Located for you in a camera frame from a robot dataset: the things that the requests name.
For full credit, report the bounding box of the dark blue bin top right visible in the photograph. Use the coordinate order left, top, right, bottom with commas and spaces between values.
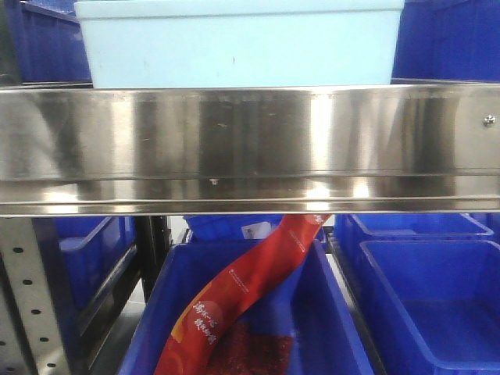
392, 1, 499, 83

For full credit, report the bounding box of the perforated metal shelf post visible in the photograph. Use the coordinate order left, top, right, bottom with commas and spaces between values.
1, 218, 88, 374

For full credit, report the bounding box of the dark blue bin back right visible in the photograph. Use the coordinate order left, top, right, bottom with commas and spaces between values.
334, 213, 495, 250

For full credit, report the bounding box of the red snack bag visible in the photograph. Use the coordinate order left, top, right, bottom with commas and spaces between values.
154, 214, 330, 374

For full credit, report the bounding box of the dark blue bin with bag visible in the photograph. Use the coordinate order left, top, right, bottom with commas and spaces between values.
119, 240, 373, 374

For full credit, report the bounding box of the dark blue bin front right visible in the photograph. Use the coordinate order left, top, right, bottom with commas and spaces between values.
360, 241, 499, 374

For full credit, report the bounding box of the dark blue bin top left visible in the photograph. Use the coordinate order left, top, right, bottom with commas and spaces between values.
3, 1, 91, 83

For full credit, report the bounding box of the dark blue bin far left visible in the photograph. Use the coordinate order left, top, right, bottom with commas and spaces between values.
54, 216, 138, 313

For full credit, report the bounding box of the light blue plastic bin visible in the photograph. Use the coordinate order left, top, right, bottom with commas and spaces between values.
75, 1, 404, 88

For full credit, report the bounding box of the dark blue bin back middle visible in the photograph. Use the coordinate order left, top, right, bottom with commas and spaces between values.
183, 214, 284, 242

